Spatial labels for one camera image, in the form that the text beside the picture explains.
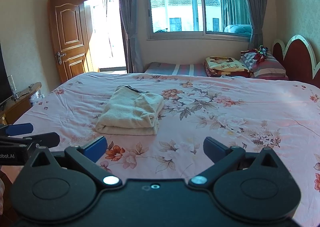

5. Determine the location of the cream sweater with striped top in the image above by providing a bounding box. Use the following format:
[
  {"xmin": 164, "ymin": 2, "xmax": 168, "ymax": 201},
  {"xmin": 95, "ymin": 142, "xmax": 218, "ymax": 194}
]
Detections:
[{"xmin": 95, "ymin": 85, "xmax": 164, "ymax": 136}]

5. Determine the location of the wooden side cabinet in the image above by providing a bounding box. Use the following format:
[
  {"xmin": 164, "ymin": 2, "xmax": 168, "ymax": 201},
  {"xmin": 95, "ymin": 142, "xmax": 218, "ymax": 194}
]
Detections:
[{"xmin": 1, "ymin": 82, "xmax": 42, "ymax": 125}]

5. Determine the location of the black television screen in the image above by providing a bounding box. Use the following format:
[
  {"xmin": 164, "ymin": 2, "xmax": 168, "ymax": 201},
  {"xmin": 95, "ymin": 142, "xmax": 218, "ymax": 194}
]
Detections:
[{"xmin": 0, "ymin": 48, "xmax": 12, "ymax": 106}]

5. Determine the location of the pink floral bed sheet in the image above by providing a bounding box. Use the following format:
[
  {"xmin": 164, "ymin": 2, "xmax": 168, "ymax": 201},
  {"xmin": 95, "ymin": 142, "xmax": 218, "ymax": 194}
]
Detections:
[{"xmin": 18, "ymin": 72, "xmax": 319, "ymax": 226}]

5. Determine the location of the brown wooden door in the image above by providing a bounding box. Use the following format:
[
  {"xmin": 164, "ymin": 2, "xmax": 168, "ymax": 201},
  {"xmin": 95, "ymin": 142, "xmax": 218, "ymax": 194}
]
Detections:
[{"xmin": 48, "ymin": 0, "xmax": 94, "ymax": 83}]

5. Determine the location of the striped pillow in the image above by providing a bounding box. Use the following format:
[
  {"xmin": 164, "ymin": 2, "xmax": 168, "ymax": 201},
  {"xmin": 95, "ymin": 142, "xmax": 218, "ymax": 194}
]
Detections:
[{"xmin": 240, "ymin": 51, "xmax": 288, "ymax": 80}]

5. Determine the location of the yellow red folded blanket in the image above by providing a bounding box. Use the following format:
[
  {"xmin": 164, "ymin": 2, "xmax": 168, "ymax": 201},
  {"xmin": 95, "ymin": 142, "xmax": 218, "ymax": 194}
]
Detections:
[{"xmin": 204, "ymin": 56, "xmax": 252, "ymax": 78}]

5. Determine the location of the striped mattress cover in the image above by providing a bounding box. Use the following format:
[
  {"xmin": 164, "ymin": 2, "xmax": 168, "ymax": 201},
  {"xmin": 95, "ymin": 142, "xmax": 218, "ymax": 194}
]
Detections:
[{"xmin": 145, "ymin": 62, "xmax": 207, "ymax": 77}]

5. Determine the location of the red white headboard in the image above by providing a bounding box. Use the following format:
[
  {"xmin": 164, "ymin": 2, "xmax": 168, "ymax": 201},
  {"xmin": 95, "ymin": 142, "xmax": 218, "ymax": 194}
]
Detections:
[{"xmin": 271, "ymin": 35, "xmax": 320, "ymax": 88}]

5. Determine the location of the red shiny item on pillow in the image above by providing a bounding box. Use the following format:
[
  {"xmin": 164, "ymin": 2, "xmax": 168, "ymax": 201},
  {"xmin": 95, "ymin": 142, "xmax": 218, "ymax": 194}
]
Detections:
[{"xmin": 249, "ymin": 45, "xmax": 268, "ymax": 64}]

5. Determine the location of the grey left curtain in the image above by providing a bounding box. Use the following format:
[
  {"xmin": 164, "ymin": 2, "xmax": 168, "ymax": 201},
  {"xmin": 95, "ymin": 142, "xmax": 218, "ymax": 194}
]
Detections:
[{"xmin": 119, "ymin": 0, "xmax": 143, "ymax": 73}]

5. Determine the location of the window with grey frame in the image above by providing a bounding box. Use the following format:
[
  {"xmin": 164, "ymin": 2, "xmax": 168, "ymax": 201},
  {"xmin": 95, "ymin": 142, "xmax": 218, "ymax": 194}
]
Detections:
[{"xmin": 147, "ymin": 0, "xmax": 252, "ymax": 40}]

